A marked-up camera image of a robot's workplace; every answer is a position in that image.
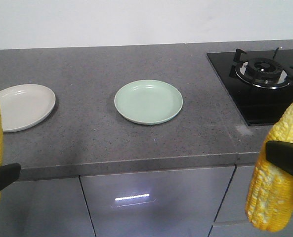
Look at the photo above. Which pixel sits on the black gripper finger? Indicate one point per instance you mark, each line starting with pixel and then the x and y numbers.
pixel 280 154

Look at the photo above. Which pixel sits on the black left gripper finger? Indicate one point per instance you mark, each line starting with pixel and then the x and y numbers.
pixel 8 174

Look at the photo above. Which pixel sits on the speckled yellow corn cob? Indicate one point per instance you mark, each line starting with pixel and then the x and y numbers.
pixel 269 202

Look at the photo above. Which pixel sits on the grey corner cabinet door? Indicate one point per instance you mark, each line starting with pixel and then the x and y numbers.
pixel 46 208

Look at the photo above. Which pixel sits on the beige plate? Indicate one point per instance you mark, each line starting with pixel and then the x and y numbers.
pixel 24 106

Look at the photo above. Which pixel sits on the grey cabinet drawer front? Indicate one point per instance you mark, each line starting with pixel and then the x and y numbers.
pixel 232 209

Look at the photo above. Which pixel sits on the light green plate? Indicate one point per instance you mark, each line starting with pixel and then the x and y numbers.
pixel 148 102

